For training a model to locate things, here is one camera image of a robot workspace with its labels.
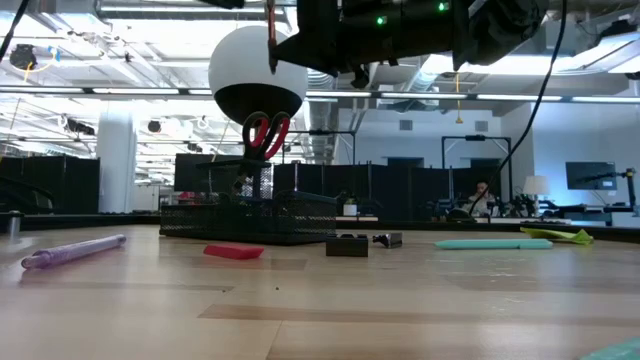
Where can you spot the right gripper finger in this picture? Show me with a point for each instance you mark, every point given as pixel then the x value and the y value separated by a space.
pixel 310 55

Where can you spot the red pen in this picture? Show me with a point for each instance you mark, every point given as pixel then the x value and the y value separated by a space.
pixel 271 30

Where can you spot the black mesh desk organizer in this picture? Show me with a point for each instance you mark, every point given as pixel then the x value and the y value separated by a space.
pixel 250 222

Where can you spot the black binder clip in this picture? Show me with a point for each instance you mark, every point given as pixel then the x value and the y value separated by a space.
pixel 346 247

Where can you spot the red eraser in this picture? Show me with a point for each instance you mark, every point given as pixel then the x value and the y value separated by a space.
pixel 232 251

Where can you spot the teal pen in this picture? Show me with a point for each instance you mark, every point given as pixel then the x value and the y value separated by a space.
pixel 492 244
pixel 620 352

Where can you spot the translucent purple pen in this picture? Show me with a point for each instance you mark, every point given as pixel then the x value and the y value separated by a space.
pixel 75 251

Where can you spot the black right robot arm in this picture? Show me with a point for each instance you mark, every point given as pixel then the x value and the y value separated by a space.
pixel 500 30

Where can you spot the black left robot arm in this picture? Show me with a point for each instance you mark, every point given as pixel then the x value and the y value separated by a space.
pixel 225 3

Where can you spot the long ceiling light strip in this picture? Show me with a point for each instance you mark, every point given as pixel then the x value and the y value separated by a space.
pixel 345 94

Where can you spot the white globe table lamp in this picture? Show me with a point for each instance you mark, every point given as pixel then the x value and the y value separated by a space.
pixel 240 65

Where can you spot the yellow hanging tag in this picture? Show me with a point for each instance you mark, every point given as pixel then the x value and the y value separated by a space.
pixel 459 120

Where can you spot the small plant white pot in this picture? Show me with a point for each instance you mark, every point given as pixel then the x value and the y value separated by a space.
pixel 350 209

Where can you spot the black partition panel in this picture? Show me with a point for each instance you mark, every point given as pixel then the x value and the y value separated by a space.
pixel 400 190
pixel 75 185
pixel 192 172

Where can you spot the black round ceiling fixture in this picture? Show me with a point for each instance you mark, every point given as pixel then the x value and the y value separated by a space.
pixel 154 126

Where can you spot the red background object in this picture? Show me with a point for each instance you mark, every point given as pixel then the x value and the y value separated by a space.
pixel 186 196

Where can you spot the person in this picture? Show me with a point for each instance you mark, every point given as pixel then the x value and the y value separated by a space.
pixel 481 200

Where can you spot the white round column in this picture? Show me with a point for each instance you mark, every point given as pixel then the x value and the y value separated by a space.
pixel 116 165

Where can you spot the white shade table lamp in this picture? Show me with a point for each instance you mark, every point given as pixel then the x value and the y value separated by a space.
pixel 535 185

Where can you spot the black computer monitor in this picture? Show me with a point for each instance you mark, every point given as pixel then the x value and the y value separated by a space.
pixel 590 175

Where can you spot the yellow-green cloth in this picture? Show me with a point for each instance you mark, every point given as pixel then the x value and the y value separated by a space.
pixel 555 235

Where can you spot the silver ventilation duct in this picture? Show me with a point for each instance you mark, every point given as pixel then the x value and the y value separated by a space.
pixel 322 115
pixel 425 80

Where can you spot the grey wall vent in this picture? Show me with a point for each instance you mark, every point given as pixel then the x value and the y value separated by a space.
pixel 481 126
pixel 406 125

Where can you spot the black ceiling camera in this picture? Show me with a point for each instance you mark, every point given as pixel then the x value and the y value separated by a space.
pixel 22 56

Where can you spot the black table frame rail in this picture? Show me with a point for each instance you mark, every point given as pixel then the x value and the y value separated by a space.
pixel 70 221

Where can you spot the grey metal post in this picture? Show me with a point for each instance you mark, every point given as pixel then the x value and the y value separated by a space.
pixel 15 225

